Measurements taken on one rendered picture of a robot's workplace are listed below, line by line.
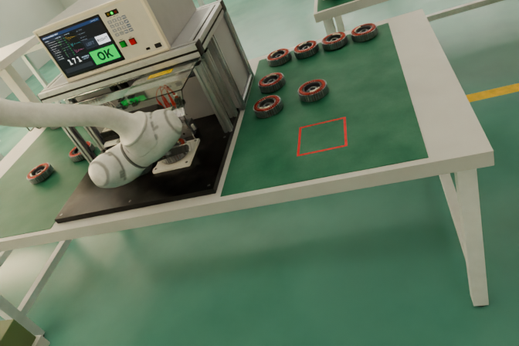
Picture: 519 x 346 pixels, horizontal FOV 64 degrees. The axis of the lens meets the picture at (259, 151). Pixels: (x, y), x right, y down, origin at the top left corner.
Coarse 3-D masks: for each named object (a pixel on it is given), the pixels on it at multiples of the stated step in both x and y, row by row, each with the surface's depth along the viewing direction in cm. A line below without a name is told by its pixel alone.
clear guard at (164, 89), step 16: (176, 64) 142; (192, 64) 136; (144, 80) 141; (160, 80) 135; (176, 80) 130; (128, 96) 135; (144, 96) 130; (160, 96) 125; (176, 96) 123; (176, 112) 123
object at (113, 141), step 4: (104, 128) 159; (100, 132) 158; (104, 132) 157; (108, 132) 156; (112, 132) 156; (104, 136) 158; (108, 136) 157; (112, 136) 157; (116, 136) 157; (104, 140) 159; (108, 140) 158; (112, 140) 158; (116, 140) 157; (104, 144) 158; (108, 144) 157; (112, 144) 157
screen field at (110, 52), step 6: (102, 48) 144; (108, 48) 144; (114, 48) 143; (90, 54) 146; (96, 54) 146; (102, 54) 145; (108, 54) 145; (114, 54) 145; (96, 60) 147; (102, 60) 147; (108, 60) 147
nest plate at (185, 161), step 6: (198, 138) 156; (192, 144) 154; (192, 150) 151; (186, 156) 149; (192, 156) 148; (162, 162) 152; (174, 162) 149; (180, 162) 147; (186, 162) 146; (156, 168) 150; (162, 168) 148; (168, 168) 147; (174, 168) 147
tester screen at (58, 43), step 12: (84, 24) 139; (96, 24) 139; (48, 36) 144; (60, 36) 143; (72, 36) 143; (84, 36) 142; (48, 48) 147; (60, 48) 146; (72, 48) 146; (84, 48) 145; (96, 48) 144; (60, 60) 149; (84, 60) 148; (72, 72) 152
